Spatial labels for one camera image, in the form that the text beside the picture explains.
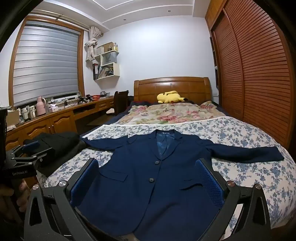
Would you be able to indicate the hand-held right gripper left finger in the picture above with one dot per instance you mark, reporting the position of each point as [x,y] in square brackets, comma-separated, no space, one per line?
[85,182]

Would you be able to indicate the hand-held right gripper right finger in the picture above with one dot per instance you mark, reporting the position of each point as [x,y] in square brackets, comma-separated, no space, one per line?
[208,183]

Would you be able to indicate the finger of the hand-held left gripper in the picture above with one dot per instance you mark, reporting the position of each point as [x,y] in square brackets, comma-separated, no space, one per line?
[32,146]
[44,154]

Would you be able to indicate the navy blue blazer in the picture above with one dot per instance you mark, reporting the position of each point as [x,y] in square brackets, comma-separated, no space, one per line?
[143,185]

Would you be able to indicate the black folded clothes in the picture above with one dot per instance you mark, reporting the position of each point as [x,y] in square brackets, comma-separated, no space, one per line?
[62,143]

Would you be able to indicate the person's left hand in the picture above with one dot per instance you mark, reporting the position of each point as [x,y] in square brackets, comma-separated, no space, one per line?
[23,190]

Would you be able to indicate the white bottles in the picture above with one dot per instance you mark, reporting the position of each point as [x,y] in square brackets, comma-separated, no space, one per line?
[27,113]

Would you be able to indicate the cardboard box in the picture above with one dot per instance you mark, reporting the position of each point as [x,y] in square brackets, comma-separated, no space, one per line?
[12,117]

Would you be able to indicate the long wooden desk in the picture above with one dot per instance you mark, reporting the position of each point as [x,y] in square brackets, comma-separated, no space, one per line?
[57,120]

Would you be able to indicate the pink thermos jug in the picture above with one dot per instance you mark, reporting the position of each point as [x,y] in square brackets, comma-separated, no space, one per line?
[41,107]

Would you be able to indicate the pink tissue box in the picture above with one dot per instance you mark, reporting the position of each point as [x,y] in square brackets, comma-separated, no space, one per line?
[53,108]

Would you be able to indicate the blue floral bed sheet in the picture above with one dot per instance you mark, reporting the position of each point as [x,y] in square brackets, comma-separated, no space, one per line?
[242,143]

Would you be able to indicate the black tools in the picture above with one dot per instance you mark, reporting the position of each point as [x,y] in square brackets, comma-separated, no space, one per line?
[82,99]

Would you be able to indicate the red plastic basket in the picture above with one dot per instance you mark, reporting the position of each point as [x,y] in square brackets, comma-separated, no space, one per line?
[96,97]

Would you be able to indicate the pink flower blanket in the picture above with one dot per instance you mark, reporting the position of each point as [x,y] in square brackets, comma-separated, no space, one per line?
[166,113]

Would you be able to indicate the grey window blind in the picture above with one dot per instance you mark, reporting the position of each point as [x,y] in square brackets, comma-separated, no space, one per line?
[46,62]

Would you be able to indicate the silver pot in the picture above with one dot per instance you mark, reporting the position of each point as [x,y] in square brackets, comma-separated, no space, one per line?
[104,93]

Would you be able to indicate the dark wooden chair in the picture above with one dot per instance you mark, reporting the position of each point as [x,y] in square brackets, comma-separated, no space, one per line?
[120,102]

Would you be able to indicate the yellow plush toy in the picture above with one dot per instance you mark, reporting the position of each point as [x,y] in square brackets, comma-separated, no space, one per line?
[170,97]

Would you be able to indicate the row of books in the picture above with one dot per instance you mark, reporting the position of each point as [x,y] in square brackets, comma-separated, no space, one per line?
[104,71]

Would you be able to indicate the wooden bed headboard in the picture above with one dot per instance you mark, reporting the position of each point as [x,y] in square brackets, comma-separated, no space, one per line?
[150,89]

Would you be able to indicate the beige tied curtain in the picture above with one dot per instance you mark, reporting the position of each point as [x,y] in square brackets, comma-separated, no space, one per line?
[90,46]

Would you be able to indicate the grey paper bag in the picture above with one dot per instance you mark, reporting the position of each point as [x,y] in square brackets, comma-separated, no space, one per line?
[109,58]

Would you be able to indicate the wooden louvred wardrobe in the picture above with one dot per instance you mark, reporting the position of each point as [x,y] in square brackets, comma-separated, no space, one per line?
[254,69]

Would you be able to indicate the curtain rod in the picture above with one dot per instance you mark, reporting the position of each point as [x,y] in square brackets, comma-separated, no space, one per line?
[59,17]

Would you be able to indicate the wooden window frame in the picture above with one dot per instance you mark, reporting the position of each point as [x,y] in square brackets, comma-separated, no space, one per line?
[81,58]

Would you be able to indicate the white wall shelf unit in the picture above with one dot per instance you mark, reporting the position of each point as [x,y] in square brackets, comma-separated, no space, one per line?
[116,69]

